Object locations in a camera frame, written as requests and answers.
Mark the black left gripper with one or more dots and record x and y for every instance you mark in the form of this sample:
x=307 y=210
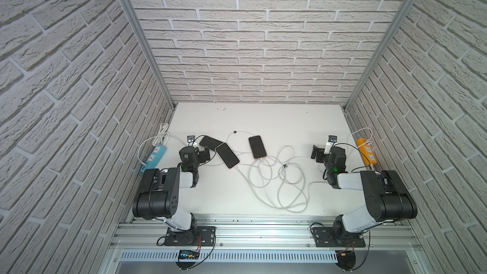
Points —
x=201 y=154

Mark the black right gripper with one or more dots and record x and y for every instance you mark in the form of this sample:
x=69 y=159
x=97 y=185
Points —
x=320 y=153

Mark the phone with grey-blue case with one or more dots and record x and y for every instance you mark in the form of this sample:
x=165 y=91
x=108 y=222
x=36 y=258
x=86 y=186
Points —
x=210 y=143

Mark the phone with light pink case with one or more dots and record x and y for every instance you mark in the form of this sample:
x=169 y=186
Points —
x=227 y=155

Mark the phone with salmon pink case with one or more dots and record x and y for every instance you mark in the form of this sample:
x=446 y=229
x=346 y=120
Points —
x=257 y=147

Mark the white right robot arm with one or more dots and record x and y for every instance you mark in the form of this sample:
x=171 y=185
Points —
x=386 y=196

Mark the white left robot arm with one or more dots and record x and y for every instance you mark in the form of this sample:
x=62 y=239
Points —
x=158 y=192

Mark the orange power strip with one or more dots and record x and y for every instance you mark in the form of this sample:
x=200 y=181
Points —
x=366 y=151

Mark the teal power strip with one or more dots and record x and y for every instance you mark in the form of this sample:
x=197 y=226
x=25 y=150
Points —
x=154 y=158

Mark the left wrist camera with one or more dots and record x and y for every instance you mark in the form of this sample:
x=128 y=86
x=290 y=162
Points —
x=191 y=140

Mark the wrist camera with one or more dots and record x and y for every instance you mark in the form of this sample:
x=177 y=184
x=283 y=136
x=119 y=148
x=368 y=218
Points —
x=332 y=140
x=191 y=140

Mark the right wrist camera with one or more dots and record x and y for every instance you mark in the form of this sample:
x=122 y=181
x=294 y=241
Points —
x=332 y=140

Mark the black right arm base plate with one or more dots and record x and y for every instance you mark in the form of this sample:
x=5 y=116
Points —
x=328 y=237

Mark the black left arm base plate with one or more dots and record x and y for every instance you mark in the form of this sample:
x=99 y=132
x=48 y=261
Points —
x=201 y=236

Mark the aluminium front rail frame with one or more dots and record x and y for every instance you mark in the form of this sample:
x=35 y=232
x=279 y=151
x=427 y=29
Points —
x=253 y=239

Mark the aluminium corner post right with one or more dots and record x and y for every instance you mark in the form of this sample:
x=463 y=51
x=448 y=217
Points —
x=390 y=33

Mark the aluminium corner post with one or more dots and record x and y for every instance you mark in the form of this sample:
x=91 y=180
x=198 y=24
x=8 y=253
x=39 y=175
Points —
x=146 y=49
x=390 y=33

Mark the aluminium corner post left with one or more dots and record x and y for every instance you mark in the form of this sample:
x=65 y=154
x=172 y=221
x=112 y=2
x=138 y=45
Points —
x=146 y=49

